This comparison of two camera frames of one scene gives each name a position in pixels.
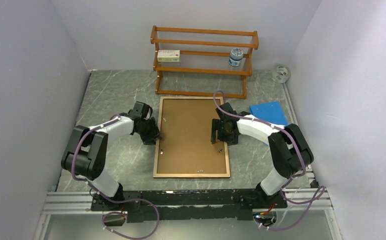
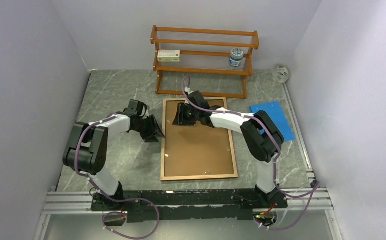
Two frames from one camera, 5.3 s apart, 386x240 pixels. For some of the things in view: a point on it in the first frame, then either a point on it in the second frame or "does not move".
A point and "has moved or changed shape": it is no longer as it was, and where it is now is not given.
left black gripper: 148,140 does not move
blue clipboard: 270,112 does not move
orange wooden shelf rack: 203,62 does not move
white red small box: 170,55 does not move
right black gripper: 216,124 to 180,119
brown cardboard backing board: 186,125 has moved or changed shape
